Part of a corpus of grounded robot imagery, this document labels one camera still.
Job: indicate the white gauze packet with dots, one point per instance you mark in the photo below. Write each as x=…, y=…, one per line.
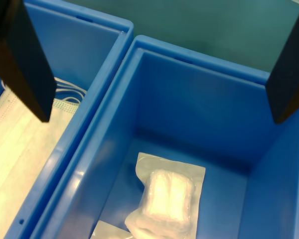
x=107, y=231
x=167, y=194

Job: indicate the blue plastic bin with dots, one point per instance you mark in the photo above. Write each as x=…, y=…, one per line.
x=189, y=104
x=72, y=49

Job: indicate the pale surgical face mask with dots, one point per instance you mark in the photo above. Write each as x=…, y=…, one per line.
x=20, y=154

